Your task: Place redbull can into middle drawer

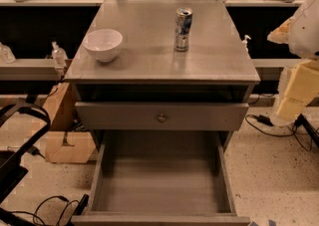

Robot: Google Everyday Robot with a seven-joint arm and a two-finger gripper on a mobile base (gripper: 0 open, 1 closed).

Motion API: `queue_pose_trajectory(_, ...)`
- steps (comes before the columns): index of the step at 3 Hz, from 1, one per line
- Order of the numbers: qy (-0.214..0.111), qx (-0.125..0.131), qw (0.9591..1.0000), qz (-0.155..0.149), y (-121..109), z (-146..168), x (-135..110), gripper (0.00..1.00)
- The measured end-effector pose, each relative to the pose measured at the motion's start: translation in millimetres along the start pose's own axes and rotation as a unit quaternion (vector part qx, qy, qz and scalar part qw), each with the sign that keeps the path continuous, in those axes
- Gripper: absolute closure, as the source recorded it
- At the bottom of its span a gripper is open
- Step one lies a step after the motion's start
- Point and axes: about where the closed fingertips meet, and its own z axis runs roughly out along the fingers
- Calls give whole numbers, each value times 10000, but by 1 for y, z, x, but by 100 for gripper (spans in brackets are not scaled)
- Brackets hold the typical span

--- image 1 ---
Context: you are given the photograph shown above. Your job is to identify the black chair frame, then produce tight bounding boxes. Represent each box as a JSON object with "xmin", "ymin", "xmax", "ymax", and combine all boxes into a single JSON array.
[{"xmin": 0, "ymin": 102, "xmax": 51, "ymax": 202}]

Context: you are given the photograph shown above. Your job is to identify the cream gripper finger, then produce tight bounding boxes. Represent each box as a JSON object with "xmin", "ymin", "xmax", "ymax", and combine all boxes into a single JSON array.
[
  {"xmin": 274, "ymin": 60, "xmax": 319, "ymax": 122},
  {"xmin": 267, "ymin": 17, "xmax": 294, "ymax": 44}
]

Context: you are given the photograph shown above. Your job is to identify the small white pump bottle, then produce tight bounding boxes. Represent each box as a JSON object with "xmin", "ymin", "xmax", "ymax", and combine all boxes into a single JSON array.
[{"xmin": 242, "ymin": 35, "xmax": 251, "ymax": 52}]

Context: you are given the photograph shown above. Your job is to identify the clear sanitizer pump bottle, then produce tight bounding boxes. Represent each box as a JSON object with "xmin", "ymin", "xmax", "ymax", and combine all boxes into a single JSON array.
[{"xmin": 52, "ymin": 42, "xmax": 68, "ymax": 67}]

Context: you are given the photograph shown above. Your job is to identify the silver blue redbull can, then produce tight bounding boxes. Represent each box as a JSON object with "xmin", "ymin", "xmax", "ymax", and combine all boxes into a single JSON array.
[{"xmin": 174, "ymin": 7, "xmax": 192, "ymax": 52}]

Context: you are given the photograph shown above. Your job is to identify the closed grey upper drawer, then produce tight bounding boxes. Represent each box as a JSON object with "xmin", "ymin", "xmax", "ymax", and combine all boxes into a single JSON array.
[{"xmin": 76, "ymin": 102, "xmax": 248, "ymax": 130}]

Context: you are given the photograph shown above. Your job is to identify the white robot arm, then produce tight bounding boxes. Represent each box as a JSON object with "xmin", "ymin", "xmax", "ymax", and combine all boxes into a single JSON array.
[{"xmin": 267, "ymin": 0, "xmax": 319, "ymax": 126}]

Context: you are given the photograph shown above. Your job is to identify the black power adapter cable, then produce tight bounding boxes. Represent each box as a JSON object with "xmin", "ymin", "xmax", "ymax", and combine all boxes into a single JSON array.
[{"xmin": 244, "ymin": 113, "xmax": 319, "ymax": 153}]

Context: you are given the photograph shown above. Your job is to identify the open grey lower drawer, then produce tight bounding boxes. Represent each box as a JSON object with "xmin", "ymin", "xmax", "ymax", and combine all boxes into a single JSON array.
[{"xmin": 72, "ymin": 130, "xmax": 250, "ymax": 226}]

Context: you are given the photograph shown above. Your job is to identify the brown cardboard box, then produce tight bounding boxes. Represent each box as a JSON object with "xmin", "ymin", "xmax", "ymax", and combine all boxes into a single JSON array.
[{"xmin": 44, "ymin": 83, "xmax": 96, "ymax": 163}]

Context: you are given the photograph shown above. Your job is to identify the black floor cable left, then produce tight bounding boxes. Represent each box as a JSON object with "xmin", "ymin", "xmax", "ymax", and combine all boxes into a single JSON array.
[{"xmin": 0, "ymin": 194, "xmax": 90, "ymax": 226}]

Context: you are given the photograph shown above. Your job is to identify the white ceramic bowl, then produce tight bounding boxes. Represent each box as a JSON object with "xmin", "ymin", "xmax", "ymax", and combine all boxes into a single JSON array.
[{"xmin": 82, "ymin": 29, "xmax": 123, "ymax": 62}]

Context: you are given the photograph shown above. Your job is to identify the grey drawer cabinet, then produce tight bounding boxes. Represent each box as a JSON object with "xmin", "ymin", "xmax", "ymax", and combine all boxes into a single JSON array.
[{"xmin": 66, "ymin": 0, "xmax": 259, "ymax": 144}]

